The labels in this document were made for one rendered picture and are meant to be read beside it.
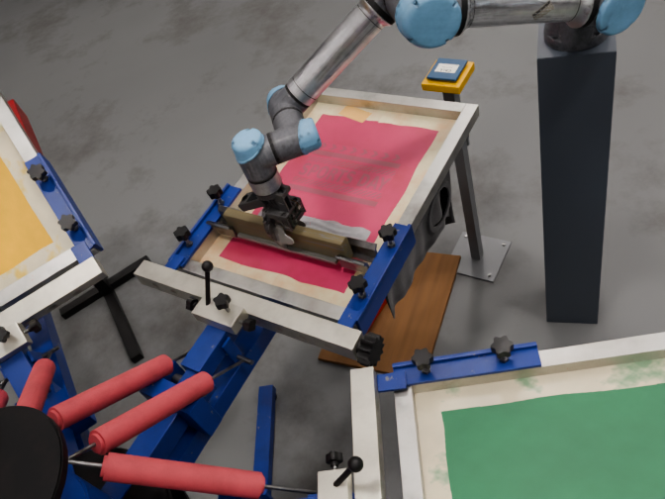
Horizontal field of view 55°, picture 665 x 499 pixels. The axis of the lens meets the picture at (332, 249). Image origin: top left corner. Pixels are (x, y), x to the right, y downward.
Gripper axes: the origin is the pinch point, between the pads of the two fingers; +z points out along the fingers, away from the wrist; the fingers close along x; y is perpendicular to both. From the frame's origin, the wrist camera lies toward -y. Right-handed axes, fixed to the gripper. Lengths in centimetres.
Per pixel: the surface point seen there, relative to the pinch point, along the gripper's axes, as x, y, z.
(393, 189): 27.3, 17.4, 5.1
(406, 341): 30, 2, 99
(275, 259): -4.4, -3.1, 5.3
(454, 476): -40, 63, 5
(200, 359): -40.1, 1.5, -3.1
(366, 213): 17.3, 14.0, 5.1
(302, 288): -10.4, 9.2, 5.3
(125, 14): 233, -347, 101
